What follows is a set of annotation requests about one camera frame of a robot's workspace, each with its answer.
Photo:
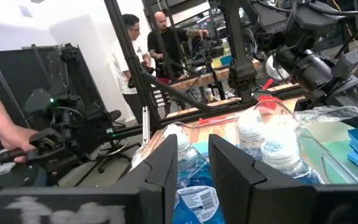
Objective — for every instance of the silver metal bracket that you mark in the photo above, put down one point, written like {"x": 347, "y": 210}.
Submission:
{"x": 146, "y": 124}

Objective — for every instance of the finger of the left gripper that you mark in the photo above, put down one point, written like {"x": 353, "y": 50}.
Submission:
{"x": 302, "y": 105}
{"x": 353, "y": 105}

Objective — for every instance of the wooden workbench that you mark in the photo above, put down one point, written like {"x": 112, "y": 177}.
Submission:
{"x": 204, "y": 79}

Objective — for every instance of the black background robot arm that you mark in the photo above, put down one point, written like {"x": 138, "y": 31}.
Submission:
{"x": 204, "y": 49}

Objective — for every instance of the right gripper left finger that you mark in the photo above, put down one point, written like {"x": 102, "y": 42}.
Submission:
{"x": 154, "y": 193}

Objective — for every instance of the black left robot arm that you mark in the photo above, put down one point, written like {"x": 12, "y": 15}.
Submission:
{"x": 241, "y": 46}

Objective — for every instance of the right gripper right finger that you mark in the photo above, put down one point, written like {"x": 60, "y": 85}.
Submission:
{"x": 259, "y": 199}

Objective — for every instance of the person's hand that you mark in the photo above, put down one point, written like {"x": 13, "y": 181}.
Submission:
{"x": 17, "y": 138}

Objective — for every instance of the green translucent plastic tray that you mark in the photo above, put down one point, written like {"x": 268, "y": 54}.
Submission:
{"x": 337, "y": 146}

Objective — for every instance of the black office chair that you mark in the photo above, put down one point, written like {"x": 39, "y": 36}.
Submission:
{"x": 116, "y": 114}

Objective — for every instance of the red dish brush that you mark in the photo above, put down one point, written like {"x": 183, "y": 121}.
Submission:
{"x": 269, "y": 104}

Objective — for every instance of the black upright panel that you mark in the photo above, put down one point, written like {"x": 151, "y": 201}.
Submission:
{"x": 11, "y": 74}

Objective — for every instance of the person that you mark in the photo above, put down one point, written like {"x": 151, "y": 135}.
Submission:
{"x": 169, "y": 40}
{"x": 123, "y": 68}

